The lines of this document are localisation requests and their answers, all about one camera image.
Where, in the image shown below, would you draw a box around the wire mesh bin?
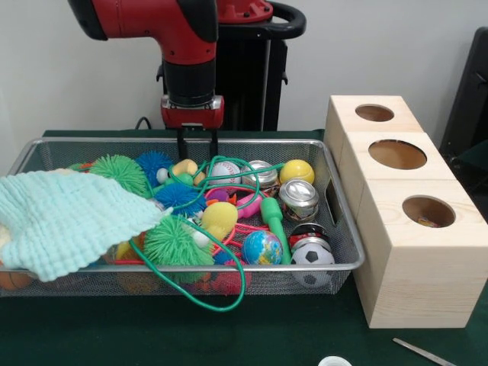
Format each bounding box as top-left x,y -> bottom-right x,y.
0,137 -> 366,299

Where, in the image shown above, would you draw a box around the white toy baseball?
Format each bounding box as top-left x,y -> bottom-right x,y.
208,162 -> 242,187

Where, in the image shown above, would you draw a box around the silver soda can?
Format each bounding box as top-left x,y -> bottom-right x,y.
278,178 -> 320,223

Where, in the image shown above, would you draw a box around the yellow duck plush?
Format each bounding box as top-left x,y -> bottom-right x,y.
169,159 -> 199,179

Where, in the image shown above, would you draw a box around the multicoloured patterned cloth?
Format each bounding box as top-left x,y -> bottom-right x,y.
416,215 -> 442,229

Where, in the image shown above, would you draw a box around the green spiky ball with eyes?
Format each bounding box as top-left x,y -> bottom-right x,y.
143,215 -> 217,267

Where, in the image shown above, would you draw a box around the green spiky rubber ball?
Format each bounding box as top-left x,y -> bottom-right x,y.
89,154 -> 149,197

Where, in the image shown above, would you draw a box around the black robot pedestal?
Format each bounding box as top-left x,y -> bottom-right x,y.
156,0 -> 307,133

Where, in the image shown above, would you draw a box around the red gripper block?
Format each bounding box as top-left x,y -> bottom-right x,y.
160,95 -> 225,159

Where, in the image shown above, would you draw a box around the metal scissors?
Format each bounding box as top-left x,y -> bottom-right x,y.
392,337 -> 454,366

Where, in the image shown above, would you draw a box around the black white toy soccer ball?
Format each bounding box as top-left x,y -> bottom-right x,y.
291,246 -> 336,287

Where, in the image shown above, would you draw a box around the wooden box with three holes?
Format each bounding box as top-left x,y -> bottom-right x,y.
323,95 -> 488,329

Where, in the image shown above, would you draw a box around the blue spiky ball with eyes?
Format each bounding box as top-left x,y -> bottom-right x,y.
135,151 -> 175,188

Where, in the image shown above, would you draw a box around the yellow ball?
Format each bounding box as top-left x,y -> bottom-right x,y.
279,159 -> 316,186

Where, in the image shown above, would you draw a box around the colourful globe ball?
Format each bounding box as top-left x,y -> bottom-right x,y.
242,230 -> 284,266

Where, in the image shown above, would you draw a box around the mint green knitted cloth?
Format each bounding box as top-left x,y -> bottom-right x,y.
0,169 -> 169,283

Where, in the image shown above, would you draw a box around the green skipping rope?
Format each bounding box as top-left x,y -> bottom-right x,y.
128,155 -> 293,313

